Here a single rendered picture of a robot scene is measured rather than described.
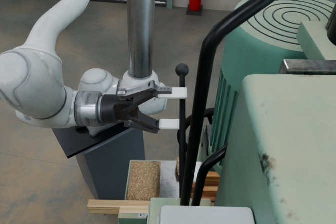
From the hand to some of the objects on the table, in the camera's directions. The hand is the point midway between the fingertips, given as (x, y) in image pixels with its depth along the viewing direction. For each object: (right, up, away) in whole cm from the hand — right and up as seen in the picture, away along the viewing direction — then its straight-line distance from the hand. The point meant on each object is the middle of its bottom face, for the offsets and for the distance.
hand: (181, 110), depth 74 cm
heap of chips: (-10, -21, +10) cm, 26 cm away
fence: (+14, -30, +1) cm, 34 cm away
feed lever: (-1, -25, -12) cm, 28 cm away
